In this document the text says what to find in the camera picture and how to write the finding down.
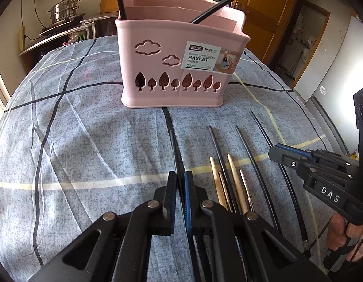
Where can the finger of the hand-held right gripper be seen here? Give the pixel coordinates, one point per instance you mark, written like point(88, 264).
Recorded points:
point(284, 158)
point(331, 157)

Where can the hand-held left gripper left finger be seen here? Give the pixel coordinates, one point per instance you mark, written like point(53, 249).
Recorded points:
point(172, 199)

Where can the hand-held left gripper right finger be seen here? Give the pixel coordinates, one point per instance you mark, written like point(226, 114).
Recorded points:
point(188, 199)

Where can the wooden chopstick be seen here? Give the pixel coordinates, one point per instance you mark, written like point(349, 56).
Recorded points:
point(216, 182)
point(236, 182)

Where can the metal chopstick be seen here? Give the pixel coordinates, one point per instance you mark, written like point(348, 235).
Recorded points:
point(247, 191)
point(225, 191)

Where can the pink plastic chopstick basket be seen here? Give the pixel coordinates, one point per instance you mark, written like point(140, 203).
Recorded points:
point(158, 73)

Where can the person's right hand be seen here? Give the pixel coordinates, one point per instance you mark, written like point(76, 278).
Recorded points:
point(334, 232)

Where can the silver refrigerator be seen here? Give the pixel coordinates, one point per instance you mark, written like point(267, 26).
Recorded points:
point(340, 64)

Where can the wooden door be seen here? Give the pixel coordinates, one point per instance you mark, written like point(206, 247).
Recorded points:
point(263, 11)

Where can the black induction stove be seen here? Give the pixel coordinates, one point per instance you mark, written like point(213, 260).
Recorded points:
point(61, 28)

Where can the metal shelf rack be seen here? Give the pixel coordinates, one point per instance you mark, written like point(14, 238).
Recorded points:
point(37, 45)

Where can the steel steamer pot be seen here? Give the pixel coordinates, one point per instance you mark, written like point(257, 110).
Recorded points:
point(64, 11)

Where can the beige power strip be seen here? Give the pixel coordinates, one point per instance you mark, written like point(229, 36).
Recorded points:
point(22, 38)

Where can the dark wooden door frame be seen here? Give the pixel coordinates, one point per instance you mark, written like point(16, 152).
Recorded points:
point(315, 6)

